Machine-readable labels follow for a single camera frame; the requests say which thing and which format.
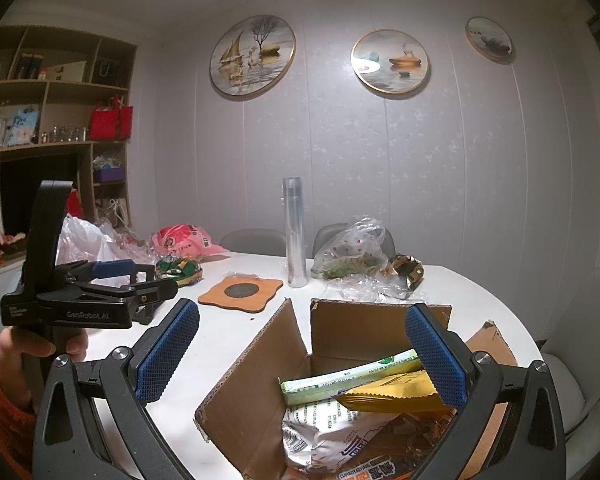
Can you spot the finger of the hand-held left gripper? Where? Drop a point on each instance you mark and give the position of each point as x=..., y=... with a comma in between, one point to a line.
x=112, y=268
x=150, y=290

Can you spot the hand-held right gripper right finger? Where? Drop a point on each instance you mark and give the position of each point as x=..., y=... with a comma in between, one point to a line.
x=435, y=355

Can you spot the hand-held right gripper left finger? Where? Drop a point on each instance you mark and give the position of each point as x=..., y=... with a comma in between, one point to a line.
x=167, y=355

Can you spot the yellow snack packet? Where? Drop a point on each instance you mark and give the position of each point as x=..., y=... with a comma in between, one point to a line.
x=390, y=395

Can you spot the brown cardboard box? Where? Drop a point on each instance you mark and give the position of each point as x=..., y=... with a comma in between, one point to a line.
x=260, y=375

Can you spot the green white long packet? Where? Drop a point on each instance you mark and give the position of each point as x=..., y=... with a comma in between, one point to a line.
x=330, y=382

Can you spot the clear orange duck feet packet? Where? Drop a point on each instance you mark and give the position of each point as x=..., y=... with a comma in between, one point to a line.
x=365, y=467

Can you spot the white silver snack packet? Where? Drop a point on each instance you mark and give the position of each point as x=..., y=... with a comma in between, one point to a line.
x=325, y=430

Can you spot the person's left forearm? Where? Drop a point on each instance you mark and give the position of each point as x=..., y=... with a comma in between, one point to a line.
x=0, y=425

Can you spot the person's left hand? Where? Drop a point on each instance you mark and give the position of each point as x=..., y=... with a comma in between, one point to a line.
x=20, y=350

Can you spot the green candy bag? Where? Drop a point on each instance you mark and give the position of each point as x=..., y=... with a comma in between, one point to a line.
x=180, y=267

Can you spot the white plastic bag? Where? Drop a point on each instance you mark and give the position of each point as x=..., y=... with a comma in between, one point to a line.
x=80, y=240

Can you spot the pink plastic bag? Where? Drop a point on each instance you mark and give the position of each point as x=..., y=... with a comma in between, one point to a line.
x=180, y=240

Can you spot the orange wooden coaster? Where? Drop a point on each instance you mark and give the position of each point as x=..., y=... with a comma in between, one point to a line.
x=215, y=300

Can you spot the gold foil wrapper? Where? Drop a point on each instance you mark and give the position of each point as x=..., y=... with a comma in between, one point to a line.
x=405, y=267

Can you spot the purple box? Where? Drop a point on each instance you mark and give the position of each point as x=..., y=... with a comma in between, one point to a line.
x=109, y=175

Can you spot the crumpled clear plastic wrap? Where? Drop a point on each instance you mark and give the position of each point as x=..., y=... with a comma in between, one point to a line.
x=370, y=287

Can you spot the clear bag with greens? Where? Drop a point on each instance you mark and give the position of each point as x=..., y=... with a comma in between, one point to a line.
x=350, y=250

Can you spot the row of glass jars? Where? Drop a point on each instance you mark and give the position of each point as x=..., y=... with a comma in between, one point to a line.
x=65, y=135

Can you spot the red gift bag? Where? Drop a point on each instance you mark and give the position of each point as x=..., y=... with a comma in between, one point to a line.
x=110, y=122

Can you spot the white chair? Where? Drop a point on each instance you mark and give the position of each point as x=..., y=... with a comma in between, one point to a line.
x=580, y=320

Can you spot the blue printed box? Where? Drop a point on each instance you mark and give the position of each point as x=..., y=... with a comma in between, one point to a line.
x=22, y=127

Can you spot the wooden shelf unit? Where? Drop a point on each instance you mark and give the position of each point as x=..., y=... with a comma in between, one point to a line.
x=55, y=91

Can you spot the black gift bag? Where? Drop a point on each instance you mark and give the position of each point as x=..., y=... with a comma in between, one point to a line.
x=106, y=72

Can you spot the tan envelope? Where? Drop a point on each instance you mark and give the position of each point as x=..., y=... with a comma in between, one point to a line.
x=67, y=72

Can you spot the large round sailboat picture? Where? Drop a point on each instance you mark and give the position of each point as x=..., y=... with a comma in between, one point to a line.
x=252, y=57

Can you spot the medium round deer picture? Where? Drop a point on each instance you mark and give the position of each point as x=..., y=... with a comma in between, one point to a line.
x=390, y=62

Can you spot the small round wall picture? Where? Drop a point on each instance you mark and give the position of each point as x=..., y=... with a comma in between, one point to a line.
x=490, y=40

